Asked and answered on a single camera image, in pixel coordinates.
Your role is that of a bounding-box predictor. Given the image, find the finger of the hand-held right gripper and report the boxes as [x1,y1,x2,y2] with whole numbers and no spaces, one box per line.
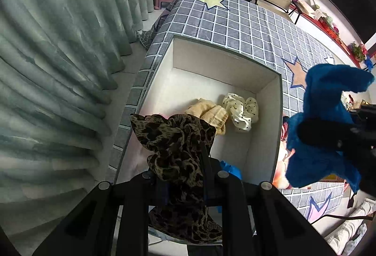
[298,119,357,154]

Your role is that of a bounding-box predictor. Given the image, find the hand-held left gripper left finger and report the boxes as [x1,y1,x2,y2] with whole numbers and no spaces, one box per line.
[32,171,171,256]

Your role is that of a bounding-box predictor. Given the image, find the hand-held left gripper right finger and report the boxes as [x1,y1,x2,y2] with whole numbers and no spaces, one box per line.
[201,141,337,256]

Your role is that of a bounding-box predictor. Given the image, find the blue fuzzy cloth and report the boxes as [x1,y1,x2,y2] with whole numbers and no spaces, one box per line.
[286,63,375,195]

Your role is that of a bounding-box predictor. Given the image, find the leopard print cloth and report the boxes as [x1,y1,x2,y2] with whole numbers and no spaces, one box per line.
[130,113,224,245]

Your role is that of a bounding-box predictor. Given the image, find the tan knitted sock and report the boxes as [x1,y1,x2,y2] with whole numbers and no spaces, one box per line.
[185,98,229,135]

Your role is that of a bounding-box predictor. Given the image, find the cream polka dot socks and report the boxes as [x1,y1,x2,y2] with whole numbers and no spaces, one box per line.
[222,93,259,133]

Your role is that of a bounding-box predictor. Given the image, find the white storage box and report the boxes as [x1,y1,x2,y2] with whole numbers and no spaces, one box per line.
[113,35,284,206]

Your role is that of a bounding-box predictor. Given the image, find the small blue cloth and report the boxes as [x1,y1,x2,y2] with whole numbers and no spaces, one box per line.
[219,160,243,181]

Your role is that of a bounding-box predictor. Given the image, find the fruit printed tissue box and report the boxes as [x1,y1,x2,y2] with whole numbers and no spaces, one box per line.
[273,116,294,189]

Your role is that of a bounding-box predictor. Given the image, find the person's leg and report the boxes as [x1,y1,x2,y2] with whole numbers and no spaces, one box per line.
[325,200,376,256]

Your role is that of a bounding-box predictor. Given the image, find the red cloth with decorations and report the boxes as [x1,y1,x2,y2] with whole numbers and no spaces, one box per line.
[291,0,376,71]

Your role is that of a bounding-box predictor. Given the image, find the grey checked star blanket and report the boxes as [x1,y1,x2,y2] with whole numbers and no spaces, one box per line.
[107,0,363,221]

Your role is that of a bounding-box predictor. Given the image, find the green curtain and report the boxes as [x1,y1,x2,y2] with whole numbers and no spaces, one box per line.
[0,0,165,245]

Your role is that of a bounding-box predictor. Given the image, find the black cable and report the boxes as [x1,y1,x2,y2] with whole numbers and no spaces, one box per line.
[311,213,376,225]

